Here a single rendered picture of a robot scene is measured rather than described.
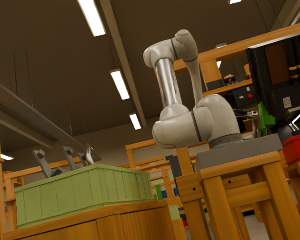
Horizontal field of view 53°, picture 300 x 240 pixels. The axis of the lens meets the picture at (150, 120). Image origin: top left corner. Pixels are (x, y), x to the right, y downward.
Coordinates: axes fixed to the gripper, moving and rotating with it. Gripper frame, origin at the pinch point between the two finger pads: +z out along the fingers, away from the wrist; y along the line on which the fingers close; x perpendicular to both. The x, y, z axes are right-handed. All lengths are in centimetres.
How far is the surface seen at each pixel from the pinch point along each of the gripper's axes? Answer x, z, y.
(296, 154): -22, 10, -71
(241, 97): -2.1, -6.2, 22.9
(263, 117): -6.5, 4.7, -12.3
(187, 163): 44, -42, -7
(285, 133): 8.8, 22.9, -5.4
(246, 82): -11.7, -3.5, 30.6
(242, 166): -30, -17, -96
